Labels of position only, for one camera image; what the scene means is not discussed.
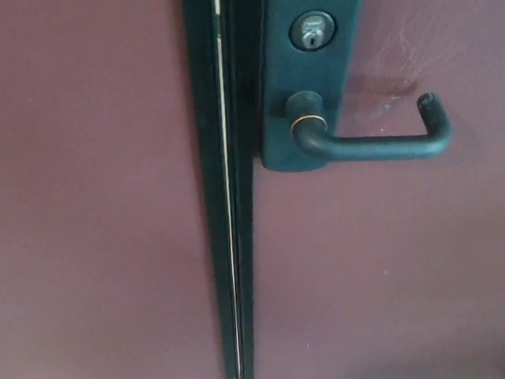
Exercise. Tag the black door edge strip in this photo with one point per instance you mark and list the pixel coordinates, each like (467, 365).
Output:
(211, 157)
(239, 155)

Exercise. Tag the black door lock plate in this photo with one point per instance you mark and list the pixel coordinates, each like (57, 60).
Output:
(309, 72)

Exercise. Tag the plain maroon door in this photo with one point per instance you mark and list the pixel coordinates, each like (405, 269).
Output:
(85, 210)

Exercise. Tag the silver key lock cylinder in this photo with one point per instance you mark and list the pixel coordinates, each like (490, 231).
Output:
(312, 31)

